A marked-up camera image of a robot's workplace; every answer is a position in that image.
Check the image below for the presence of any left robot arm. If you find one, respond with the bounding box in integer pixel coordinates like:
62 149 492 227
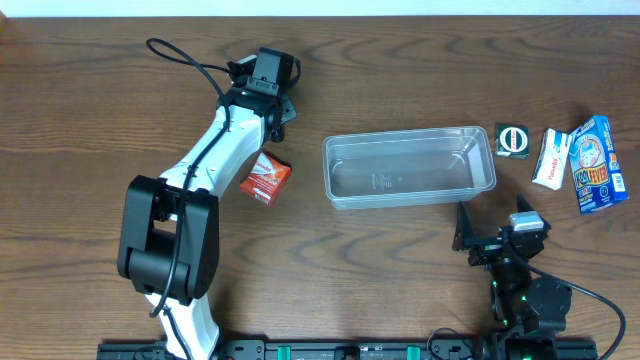
117 47 301 359

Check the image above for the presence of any right black cable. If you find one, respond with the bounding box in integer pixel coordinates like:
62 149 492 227
504 244 628 360

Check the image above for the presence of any blue Kool Fever box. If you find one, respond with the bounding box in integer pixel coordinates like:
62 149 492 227
569 115 629 214

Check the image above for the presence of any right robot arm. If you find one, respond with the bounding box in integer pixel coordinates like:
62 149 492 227
452 196 572 360

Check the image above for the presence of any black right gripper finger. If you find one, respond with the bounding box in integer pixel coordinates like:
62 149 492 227
452 202 478 251
516 195 551 231

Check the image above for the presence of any clear plastic container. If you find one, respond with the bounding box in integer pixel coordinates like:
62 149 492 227
323 126 497 210

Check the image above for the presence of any black mounting rail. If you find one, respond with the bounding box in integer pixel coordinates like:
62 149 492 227
96 337 598 360

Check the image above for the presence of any white Panadol box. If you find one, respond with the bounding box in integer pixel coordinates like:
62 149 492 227
532 128 572 190

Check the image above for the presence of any red Panadol box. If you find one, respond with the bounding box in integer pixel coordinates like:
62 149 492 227
240 152 292 206

